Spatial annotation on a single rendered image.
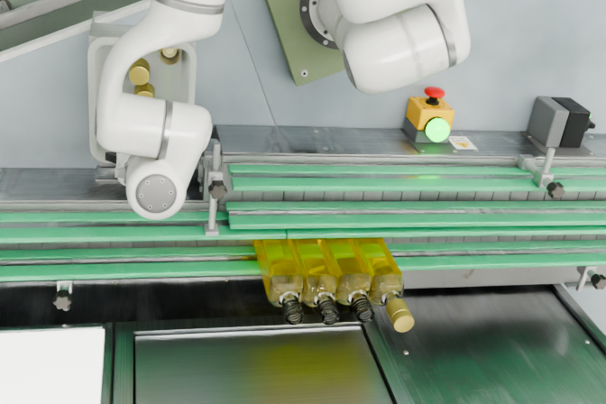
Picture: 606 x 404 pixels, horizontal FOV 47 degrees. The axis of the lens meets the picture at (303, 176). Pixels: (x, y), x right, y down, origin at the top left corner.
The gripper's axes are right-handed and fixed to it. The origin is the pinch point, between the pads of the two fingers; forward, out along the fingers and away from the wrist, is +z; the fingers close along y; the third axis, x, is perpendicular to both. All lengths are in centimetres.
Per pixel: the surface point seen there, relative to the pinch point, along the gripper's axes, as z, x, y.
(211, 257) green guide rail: 5.7, -20.0, 11.9
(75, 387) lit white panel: -12.1, -34.7, -10.2
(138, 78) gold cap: 8.1, 10.9, -1.9
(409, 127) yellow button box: 12, 4, 50
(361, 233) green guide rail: -1.1, -13.2, 37.3
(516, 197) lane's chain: 6, -8, 71
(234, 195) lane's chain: 6.5, -8.6, 15.4
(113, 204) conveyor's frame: 7.3, -10.8, -5.4
